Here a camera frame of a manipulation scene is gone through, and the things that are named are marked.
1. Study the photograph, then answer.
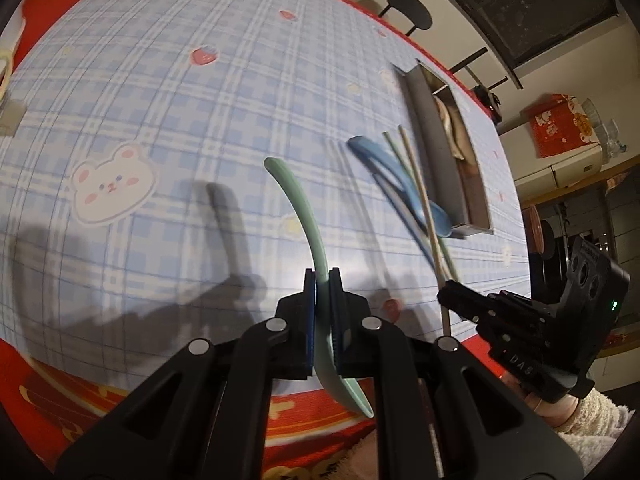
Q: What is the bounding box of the green spoon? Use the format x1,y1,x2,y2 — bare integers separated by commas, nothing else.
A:
264,157,374,419

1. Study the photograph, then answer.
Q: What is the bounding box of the beige chopstick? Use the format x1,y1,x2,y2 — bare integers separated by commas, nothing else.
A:
397,126,454,338

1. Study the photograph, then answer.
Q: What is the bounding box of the blue chopstick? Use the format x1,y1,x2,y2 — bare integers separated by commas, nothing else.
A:
372,174,435,270

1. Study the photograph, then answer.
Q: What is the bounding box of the blue spoon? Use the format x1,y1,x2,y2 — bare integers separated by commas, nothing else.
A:
347,136,427,236

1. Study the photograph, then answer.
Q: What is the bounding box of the green chopstick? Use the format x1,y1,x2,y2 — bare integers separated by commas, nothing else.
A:
383,126,458,288

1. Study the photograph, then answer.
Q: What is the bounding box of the beige spoon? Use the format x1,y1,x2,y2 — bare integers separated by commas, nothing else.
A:
446,104,476,165

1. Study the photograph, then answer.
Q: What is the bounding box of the pink spoon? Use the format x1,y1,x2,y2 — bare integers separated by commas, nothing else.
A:
434,96,464,160

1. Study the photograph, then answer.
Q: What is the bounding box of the white refrigerator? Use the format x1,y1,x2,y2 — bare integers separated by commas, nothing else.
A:
514,144,603,202

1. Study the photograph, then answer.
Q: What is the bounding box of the stainless steel utensil tray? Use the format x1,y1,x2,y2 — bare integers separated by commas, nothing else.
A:
397,61,492,238

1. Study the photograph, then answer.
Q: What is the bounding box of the blue plaid table mat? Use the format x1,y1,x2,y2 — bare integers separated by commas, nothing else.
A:
0,0,533,401

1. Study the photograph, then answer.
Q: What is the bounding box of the red cloth on refrigerator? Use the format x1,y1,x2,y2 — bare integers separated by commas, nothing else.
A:
524,93,599,158

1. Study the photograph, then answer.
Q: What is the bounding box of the red tablecloth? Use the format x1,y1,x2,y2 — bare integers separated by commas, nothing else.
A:
0,0,504,480

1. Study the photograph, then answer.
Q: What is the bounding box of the rice cooker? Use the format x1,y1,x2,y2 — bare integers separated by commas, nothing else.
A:
473,84,502,125

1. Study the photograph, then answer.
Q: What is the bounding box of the black metal rack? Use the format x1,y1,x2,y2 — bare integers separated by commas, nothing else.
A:
448,47,510,90

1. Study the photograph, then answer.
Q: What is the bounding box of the black round stool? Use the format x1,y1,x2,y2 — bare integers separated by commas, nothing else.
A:
378,0,433,37

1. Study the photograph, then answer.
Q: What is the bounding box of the yellow cup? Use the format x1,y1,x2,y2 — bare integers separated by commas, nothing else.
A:
0,49,14,101

